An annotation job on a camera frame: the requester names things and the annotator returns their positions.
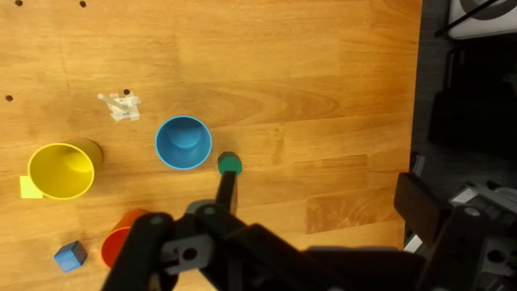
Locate blue plastic cup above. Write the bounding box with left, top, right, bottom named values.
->
left=153, top=113, right=214, bottom=173

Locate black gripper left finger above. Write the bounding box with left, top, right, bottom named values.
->
left=99, top=168, right=271, bottom=291

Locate white tape patch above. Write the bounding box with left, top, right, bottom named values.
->
left=96, top=92, right=143, bottom=125

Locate yellow cube block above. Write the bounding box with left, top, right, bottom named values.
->
left=17, top=175, right=45, bottom=201

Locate blue cube block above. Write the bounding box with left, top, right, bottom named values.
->
left=51, top=240, right=88, bottom=274

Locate orange plastic cup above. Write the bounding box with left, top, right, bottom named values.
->
left=99, top=209, right=150, bottom=270

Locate green cylinder block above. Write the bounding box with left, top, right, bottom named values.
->
left=216, top=151, right=243, bottom=177

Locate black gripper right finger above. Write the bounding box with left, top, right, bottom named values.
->
left=394, top=172, right=517, bottom=291

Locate yellow plastic cup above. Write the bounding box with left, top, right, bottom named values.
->
left=25, top=138, right=104, bottom=202

